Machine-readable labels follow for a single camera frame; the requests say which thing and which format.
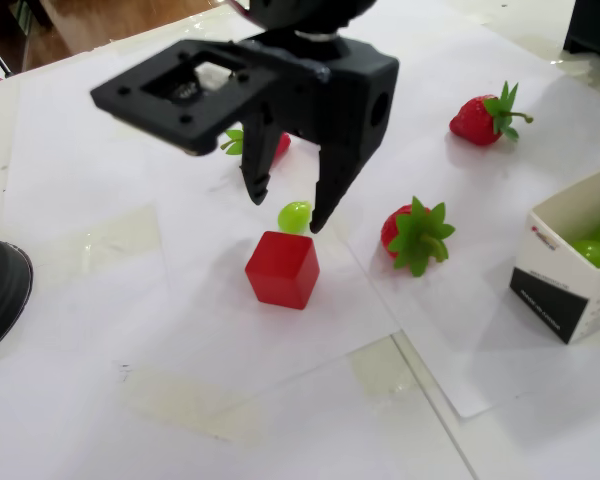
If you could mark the red wooden cube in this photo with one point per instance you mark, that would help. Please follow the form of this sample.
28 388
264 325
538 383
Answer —
282 272

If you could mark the white and black paper box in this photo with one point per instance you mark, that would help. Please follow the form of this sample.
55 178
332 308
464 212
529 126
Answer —
540 300

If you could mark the red strawberry with curved stem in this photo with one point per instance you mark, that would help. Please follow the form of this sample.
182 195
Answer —
472 120

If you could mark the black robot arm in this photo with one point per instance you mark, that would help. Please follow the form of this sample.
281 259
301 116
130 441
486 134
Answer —
310 12

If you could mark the red strawberry with spread leaves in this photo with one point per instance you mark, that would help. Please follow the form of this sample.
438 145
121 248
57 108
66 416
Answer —
417 235

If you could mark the black round stand base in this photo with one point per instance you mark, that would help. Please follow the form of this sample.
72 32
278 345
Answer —
0 295

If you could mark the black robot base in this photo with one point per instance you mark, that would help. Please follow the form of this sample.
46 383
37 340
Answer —
595 30

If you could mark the red strawberry with straight stem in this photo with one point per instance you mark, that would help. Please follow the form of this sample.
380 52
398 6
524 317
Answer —
283 144

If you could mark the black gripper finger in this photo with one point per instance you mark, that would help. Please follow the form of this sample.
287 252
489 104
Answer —
335 185
257 160

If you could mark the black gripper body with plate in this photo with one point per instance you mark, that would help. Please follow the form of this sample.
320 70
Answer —
345 92

